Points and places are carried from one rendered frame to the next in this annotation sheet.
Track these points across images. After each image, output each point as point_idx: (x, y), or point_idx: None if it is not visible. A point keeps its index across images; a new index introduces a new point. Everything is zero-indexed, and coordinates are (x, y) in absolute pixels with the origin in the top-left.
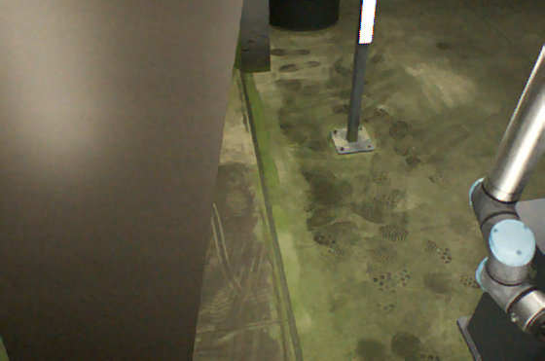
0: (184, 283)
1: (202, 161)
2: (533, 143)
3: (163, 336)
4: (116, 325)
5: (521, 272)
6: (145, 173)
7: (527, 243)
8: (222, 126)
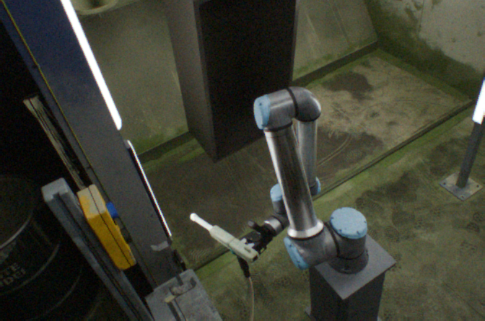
0: (205, 113)
1: (201, 78)
2: None
3: (205, 129)
4: (197, 115)
5: (273, 205)
6: (194, 73)
7: (276, 193)
8: (201, 71)
